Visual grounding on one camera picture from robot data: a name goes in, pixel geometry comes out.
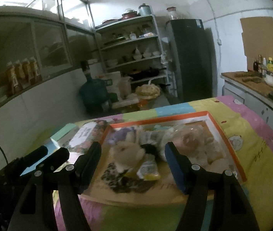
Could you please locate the pink fluffy plush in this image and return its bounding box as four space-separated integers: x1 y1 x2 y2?
171 124 214 156

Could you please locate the red pot on shelf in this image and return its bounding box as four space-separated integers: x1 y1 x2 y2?
121 8 137 20

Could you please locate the beige plush toy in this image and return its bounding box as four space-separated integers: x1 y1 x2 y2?
110 141 145 173

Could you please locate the yellow round basket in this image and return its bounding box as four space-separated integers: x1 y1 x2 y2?
136 84 161 100

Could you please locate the glass jar on fridge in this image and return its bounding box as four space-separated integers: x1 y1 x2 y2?
166 6 178 20

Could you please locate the leopard print cloth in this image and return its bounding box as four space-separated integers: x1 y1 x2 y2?
101 162 156 193

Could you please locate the floral tissue pack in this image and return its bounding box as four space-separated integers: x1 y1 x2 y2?
68 120 108 154

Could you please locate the white bowl on counter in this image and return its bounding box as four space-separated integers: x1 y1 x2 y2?
264 74 273 87

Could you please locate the orange rimmed cardboard box tray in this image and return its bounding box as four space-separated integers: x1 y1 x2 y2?
82 111 247 206

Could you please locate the green white tissue box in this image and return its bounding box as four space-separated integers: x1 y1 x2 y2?
50 123 79 149

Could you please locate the grey metal shelf rack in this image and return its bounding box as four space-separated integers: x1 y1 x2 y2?
95 14 172 93

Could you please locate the black refrigerator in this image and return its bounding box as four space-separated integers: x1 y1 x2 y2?
166 19 213 102

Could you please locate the floral white cloth bag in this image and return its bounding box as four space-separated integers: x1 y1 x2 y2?
139 127 175 155

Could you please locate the blue water jug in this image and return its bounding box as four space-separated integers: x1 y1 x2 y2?
79 73 109 115

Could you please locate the colourful patchwork table cloth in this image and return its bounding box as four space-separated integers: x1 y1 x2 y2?
22 95 273 231

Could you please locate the teal pot on shelf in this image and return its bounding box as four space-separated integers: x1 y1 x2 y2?
139 3 152 16

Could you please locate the cardboard sheet on wall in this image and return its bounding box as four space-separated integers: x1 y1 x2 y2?
240 17 273 70

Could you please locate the wooden kitchen counter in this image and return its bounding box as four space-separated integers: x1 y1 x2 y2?
221 72 273 130

